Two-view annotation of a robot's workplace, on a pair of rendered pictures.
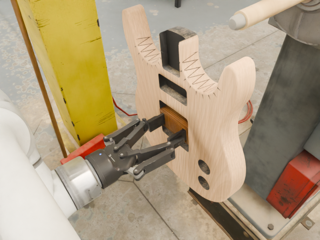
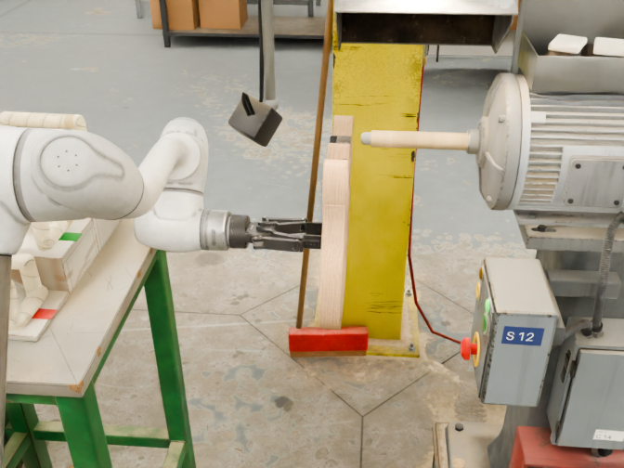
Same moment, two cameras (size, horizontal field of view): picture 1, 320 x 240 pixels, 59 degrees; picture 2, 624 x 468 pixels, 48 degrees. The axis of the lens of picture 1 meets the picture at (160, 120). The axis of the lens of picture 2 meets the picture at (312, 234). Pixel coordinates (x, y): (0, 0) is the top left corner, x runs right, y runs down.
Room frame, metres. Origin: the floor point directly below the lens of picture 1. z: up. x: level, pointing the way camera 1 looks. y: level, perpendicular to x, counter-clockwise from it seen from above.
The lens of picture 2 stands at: (-0.55, -0.88, 1.79)
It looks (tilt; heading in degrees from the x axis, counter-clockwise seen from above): 32 degrees down; 43
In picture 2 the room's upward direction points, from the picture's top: straight up
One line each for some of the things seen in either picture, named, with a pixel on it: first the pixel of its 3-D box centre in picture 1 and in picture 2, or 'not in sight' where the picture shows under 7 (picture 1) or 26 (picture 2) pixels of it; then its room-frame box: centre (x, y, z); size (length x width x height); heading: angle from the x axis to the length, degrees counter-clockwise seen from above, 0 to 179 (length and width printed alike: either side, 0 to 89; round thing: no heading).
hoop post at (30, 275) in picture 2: not in sight; (32, 281); (-0.09, 0.30, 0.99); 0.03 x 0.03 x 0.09
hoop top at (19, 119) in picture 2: not in sight; (42, 120); (0.12, 0.55, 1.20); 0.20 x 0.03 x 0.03; 126
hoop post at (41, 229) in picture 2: not in sight; (41, 227); (-0.03, 0.34, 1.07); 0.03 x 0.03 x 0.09
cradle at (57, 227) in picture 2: not in sight; (57, 227); (0.01, 0.36, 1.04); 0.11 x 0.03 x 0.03; 37
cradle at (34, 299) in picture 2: not in sight; (30, 305); (-0.12, 0.27, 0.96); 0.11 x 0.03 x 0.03; 37
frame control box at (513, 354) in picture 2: not in sight; (544, 336); (0.43, -0.53, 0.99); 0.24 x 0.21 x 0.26; 127
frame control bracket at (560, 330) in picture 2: not in sight; (541, 302); (0.48, -0.50, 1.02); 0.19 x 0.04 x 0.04; 37
